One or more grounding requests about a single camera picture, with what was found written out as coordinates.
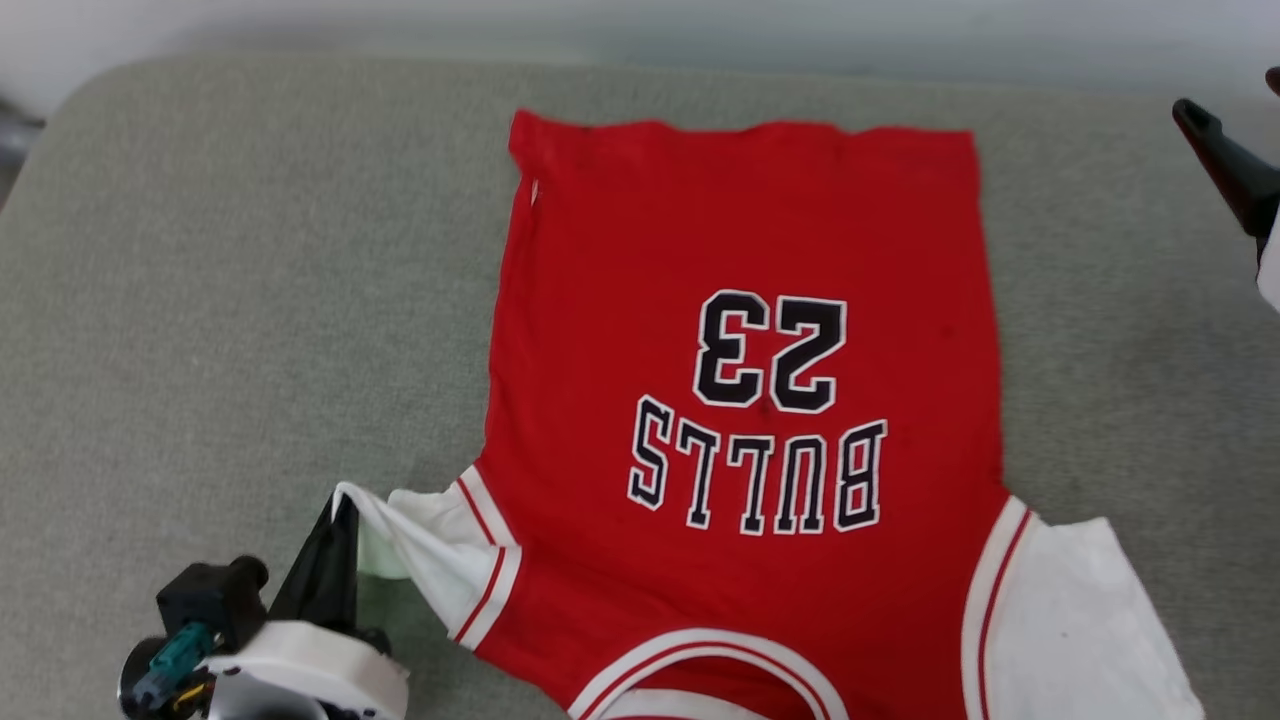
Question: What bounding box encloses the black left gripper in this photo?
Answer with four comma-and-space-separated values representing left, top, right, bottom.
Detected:
118, 495, 359, 720

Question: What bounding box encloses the red white basketball jersey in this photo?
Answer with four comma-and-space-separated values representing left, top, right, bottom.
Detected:
335, 108, 1206, 720

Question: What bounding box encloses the grey fabric sofa seat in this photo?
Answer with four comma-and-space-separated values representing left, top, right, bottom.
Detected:
0, 55, 1280, 720

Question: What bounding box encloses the left camera on white bracket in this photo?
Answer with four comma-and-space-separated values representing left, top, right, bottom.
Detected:
157, 557, 411, 720

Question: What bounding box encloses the left teal plug camera cable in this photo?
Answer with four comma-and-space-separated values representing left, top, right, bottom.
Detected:
133, 622, 216, 711

